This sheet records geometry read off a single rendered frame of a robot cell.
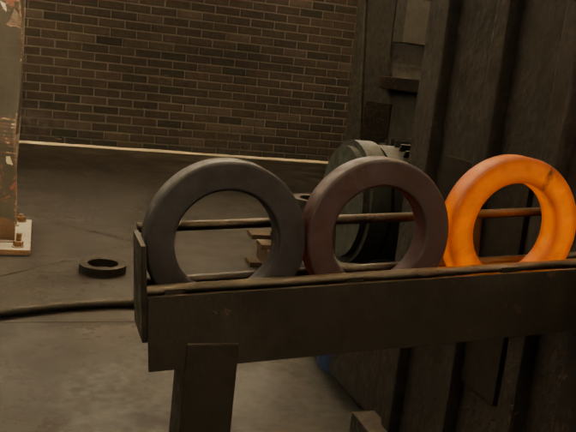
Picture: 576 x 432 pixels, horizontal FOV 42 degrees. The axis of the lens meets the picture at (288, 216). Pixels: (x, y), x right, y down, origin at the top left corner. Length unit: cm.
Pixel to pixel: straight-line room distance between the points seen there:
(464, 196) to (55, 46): 609
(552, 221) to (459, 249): 14
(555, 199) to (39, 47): 611
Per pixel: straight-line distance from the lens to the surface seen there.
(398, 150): 233
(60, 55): 688
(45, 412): 197
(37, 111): 690
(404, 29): 533
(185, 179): 82
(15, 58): 332
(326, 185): 87
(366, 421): 188
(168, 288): 83
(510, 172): 97
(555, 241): 104
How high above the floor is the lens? 87
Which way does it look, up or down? 11 degrees down
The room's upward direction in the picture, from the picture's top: 6 degrees clockwise
